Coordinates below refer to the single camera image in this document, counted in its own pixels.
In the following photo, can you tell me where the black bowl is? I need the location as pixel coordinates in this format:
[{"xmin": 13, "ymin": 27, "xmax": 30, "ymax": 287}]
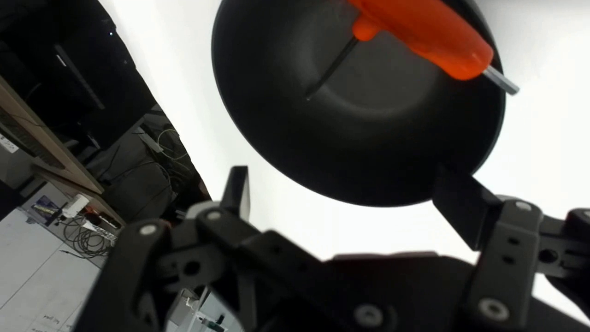
[{"xmin": 212, "ymin": 0, "xmax": 505, "ymax": 206}]

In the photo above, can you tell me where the orange T-handle wrench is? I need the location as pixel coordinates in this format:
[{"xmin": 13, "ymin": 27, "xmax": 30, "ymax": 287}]
[{"xmin": 306, "ymin": 0, "xmax": 520, "ymax": 99}]

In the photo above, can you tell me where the wooden office desk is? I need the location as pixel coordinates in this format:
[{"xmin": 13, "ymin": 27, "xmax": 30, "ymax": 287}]
[{"xmin": 0, "ymin": 75, "xmax": 124, "ymax": 223}]

